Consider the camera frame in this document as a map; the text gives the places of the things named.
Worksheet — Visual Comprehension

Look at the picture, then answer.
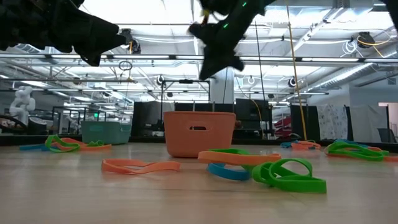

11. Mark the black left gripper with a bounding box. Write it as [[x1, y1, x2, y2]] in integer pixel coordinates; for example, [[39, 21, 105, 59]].
[[21, 0, 128, 67]]

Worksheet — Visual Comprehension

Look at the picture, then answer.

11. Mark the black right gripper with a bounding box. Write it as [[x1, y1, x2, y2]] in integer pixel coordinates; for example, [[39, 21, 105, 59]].
[[187, 0, 265, 81]]

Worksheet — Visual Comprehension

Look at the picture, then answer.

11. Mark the white building column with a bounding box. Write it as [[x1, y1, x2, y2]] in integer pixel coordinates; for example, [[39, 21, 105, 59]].
[[211, 67, 234, 105]]

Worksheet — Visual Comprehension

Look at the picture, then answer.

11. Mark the black partition panel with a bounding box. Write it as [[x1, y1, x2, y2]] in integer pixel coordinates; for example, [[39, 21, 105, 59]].
[[290, 105, 318, 141], [132, 101, 175, 138], [234, 98, 274, 140]]

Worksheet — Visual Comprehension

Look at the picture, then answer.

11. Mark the orange plastic basket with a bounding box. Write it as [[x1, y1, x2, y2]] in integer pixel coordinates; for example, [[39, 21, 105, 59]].
[[163, 111, 237, 159]]

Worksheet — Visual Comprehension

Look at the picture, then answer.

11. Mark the teal plastic basket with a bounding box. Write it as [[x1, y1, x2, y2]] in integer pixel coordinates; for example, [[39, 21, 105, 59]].
[[80, 120, 132, 146]]

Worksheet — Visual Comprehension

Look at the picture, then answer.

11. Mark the white patterned hanging cloth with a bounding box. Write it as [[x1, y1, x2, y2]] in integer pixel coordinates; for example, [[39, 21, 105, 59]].
[[317, 104, 349, 141]]

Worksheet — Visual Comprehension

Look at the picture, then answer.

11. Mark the plain white hanging cloth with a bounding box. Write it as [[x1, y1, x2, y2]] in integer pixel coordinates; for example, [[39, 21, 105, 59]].
[[349, 104, 388, 143]]

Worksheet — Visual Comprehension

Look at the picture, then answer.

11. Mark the black chair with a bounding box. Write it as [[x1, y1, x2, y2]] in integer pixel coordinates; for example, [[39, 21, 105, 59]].
[[377, 128, 398, 144]]

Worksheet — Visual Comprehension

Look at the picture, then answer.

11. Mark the black hanging cable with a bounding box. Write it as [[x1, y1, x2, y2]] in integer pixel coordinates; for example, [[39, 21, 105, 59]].
[[254, 21, 267, 105]]

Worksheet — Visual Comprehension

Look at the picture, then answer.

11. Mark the black metal gantry frame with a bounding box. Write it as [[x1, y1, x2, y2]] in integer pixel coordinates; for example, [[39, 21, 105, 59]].
[[160, 78, 211, 132]]

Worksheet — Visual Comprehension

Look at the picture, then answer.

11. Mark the black shelf frame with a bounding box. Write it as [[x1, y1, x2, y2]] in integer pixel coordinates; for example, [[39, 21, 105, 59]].
[[51, 105, 108, 135]]

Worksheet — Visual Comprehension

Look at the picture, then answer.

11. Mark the yellow cable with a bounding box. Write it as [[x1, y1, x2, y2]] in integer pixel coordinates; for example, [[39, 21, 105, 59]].
[[285, 0, 308, 141]]

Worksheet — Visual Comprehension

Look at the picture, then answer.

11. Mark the black aluminium table frame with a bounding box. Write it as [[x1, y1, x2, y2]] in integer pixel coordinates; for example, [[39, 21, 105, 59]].
[[0, 133, 398, 154]]

